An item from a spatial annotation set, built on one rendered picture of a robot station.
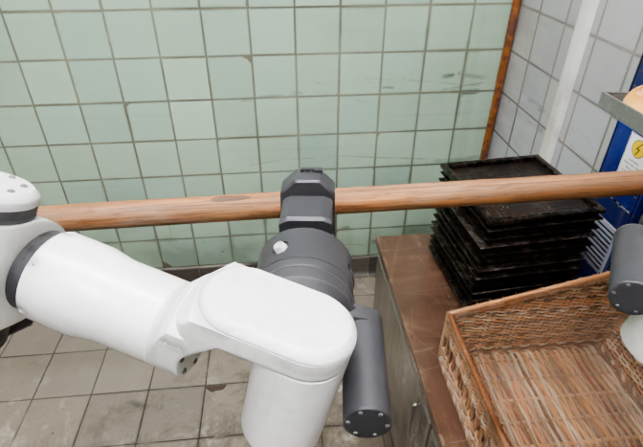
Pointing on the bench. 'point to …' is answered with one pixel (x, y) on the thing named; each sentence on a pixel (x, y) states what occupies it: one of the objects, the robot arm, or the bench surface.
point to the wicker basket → (453, 349)
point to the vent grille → (603, 242)
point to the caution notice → (632, 156)
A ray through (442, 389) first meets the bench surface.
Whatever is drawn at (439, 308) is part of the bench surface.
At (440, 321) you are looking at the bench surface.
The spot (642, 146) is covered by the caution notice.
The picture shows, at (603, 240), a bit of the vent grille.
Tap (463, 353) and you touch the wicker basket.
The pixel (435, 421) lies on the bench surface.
